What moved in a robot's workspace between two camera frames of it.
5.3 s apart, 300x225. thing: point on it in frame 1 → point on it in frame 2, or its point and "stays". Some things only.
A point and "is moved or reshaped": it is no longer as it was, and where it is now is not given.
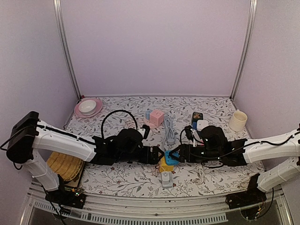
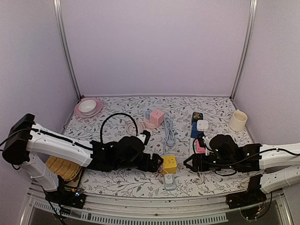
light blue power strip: x=167 y=180 is moved or reshaped
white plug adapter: x=201 y=123 stays
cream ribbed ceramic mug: x=237 y=122 stays
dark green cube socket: x=197 y=116 stays
